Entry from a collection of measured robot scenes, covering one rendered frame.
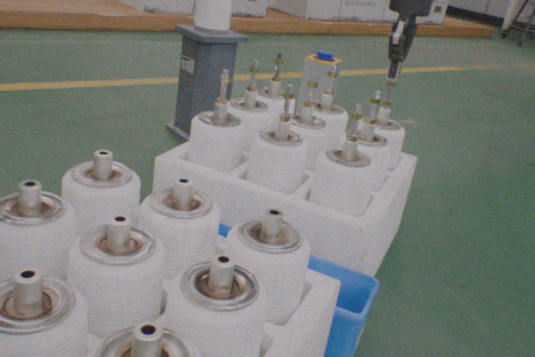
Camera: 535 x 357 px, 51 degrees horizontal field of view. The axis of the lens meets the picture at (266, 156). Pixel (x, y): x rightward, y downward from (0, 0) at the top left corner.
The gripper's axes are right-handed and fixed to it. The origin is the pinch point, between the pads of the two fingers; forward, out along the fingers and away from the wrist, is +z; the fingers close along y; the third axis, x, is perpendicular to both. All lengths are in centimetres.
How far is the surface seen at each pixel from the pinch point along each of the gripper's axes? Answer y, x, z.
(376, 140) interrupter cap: -11.2, -1.8, 10.6
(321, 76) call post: 13.5, 18.1, 7.8
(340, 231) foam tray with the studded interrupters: -31.4, -3.3, 19.7
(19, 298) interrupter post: -79, 11, 9
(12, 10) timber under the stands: 78, 182, 28
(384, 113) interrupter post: -1.1, -0.2, 8.3
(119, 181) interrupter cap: -55, 20, 10
